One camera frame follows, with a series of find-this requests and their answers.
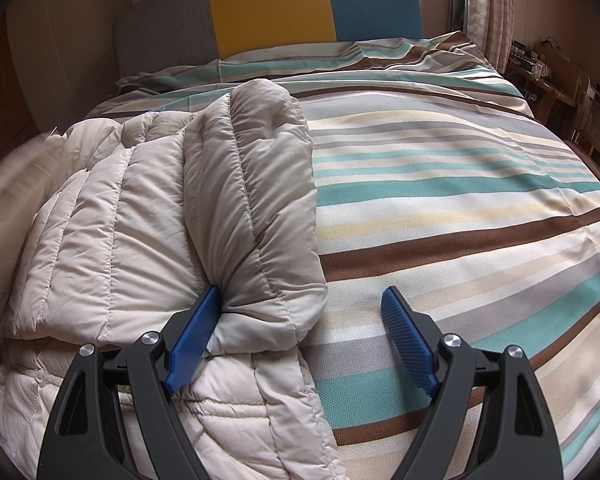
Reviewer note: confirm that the beige puffer jacket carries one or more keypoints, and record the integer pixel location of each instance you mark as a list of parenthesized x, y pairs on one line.
[(130, 220)]

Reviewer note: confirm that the wooden desk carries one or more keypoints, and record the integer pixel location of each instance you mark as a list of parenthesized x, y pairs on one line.
[(555, 80)]

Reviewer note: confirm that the wooden rattan chair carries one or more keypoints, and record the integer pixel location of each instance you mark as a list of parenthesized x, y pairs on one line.
[(597, 125)]

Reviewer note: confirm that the striped pillow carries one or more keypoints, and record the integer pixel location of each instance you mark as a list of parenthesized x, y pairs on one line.
[(260, 67)]

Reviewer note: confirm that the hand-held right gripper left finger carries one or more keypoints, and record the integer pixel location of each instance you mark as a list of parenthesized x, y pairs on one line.
[(200, 327)]

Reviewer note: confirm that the striped bed cover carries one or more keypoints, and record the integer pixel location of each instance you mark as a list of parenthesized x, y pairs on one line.
[(455, 210)]

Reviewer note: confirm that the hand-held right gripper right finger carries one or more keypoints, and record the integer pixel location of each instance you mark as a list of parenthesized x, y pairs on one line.
[(405, 332)]

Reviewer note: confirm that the grey yellow blue headboard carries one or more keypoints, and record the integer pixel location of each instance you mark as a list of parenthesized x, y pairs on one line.
[(270, 5)]

